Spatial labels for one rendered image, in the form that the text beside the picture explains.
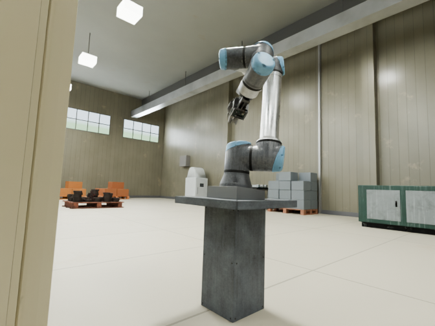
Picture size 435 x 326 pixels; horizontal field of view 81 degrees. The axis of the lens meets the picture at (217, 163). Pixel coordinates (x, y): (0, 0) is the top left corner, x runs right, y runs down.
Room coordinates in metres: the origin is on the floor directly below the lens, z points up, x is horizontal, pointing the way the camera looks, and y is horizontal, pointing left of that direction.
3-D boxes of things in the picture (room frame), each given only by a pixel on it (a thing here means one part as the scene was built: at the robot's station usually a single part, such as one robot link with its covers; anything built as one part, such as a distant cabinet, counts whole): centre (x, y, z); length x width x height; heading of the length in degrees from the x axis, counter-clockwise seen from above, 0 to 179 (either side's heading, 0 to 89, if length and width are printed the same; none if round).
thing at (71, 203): (7.49, 3.52, 0.25); 1.43 x 0.97 x 0.50; 131
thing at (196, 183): (11.59, 0.90, 0.79); 0.80 x 0.68 x 1.57; 42
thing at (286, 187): (7.92, -2.32, 0.61); 1.23 x 0.82 x 1.22; 42
